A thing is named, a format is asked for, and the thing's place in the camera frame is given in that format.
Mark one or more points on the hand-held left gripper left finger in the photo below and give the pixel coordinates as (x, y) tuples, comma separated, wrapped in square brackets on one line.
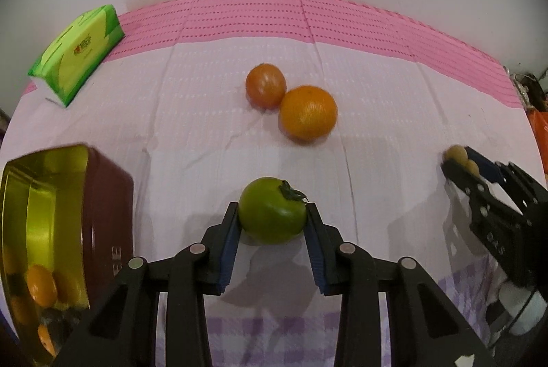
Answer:
[(229, 247)]

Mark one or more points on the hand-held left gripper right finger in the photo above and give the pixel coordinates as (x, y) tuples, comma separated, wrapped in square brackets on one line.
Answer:
[(314, 251)]

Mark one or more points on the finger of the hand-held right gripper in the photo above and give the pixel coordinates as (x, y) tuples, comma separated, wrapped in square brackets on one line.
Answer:
[(460, 177), (487, 169)]

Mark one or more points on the small yellow-brown round fruit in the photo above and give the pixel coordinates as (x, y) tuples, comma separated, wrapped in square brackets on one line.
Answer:
[(455, 153), (471, 166)]

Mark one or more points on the green tomato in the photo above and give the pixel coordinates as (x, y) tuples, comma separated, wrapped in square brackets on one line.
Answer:
[(269, 213)]

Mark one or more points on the gold metal tin box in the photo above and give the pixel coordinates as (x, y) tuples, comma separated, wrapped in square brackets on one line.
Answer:
[(107, 200)]

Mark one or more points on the orange-yellow tomato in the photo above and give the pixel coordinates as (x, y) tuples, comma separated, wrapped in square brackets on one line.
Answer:
[(40, 285)]

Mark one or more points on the person's right hand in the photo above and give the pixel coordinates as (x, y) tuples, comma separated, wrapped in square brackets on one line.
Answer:
[(513, 303)]

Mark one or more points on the orange plastic bag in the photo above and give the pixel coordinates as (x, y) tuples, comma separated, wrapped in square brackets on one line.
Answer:
[(540, 136)]

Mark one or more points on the orange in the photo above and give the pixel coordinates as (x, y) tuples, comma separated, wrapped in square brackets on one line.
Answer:
[(307, 113)]

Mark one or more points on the orange-red tomato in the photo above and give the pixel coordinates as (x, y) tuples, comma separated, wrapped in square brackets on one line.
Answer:
[(265, 86)]

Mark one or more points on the green tissue pack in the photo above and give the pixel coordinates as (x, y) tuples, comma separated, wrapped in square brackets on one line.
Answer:
[(77, 54)]

